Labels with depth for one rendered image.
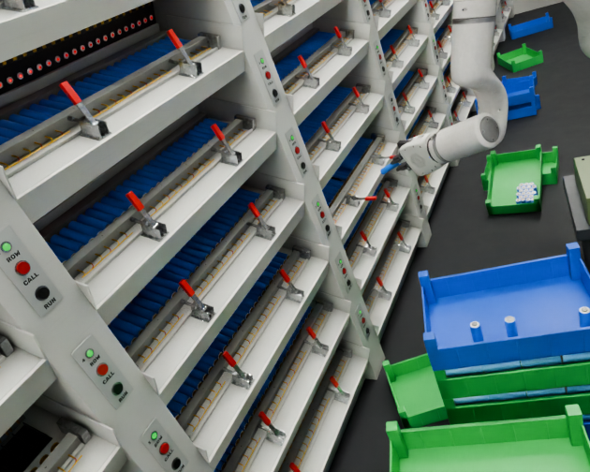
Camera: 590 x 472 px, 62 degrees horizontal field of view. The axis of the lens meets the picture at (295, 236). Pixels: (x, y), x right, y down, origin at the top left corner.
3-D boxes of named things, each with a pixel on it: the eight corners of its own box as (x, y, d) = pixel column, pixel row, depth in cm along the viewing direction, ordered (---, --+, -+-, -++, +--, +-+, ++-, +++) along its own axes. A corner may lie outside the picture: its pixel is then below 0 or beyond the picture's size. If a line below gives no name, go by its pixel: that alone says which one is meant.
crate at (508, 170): (541, 211, 197) (538, 199, 191) (488, 214, 208) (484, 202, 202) (543, 156, 212) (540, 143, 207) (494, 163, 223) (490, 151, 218)
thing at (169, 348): (304, 214, 127) (304, 169, 118) (163, 410, 84) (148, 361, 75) (235, 196, 133) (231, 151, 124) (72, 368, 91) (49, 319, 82)
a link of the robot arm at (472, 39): (491, 15, 116) (480, 141, 128) (443, 20, 109) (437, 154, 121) (524, 12, 109) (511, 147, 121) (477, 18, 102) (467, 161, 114)
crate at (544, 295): (580, 273, 97) (576, 241, 93) (619, 348, 80) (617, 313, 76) (426, 300, 106) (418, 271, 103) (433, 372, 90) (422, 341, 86)
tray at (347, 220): (396, 154, 185) (399, 131, 178) (340, 252, 142) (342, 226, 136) (346, 143, 191) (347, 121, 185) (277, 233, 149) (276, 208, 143)
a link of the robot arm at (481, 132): (457, 125, 125) (431, 131, 121) (499, 108, 114) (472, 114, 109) (466, 156, 126) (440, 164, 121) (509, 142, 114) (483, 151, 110)
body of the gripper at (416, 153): (422, 140, 122) (394, 152, 132) (446, 171, 125) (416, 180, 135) (437, 123, 125) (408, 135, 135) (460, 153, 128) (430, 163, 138)
